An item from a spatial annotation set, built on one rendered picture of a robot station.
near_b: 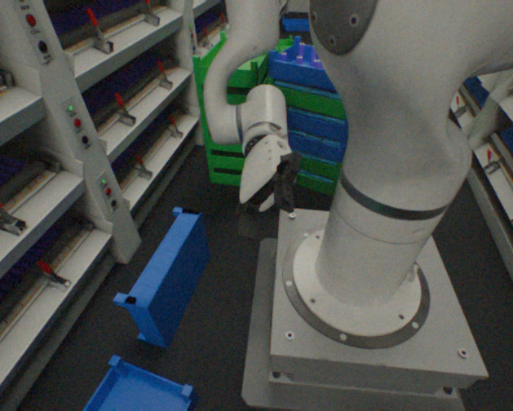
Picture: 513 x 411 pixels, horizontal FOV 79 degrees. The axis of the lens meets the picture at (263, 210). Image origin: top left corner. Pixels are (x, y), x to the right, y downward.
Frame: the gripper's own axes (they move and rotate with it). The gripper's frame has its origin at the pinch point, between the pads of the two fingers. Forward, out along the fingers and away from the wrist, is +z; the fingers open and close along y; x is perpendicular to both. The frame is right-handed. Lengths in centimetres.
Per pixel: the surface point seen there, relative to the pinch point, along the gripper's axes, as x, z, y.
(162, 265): 3.5, -6.7, 35.6
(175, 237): 1.8, -15.2, 35.8
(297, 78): -16, -66, 5
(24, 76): 41, -27, 20
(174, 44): 19, -94, 33
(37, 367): 18, 12, 65
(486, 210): -93, -42, -6
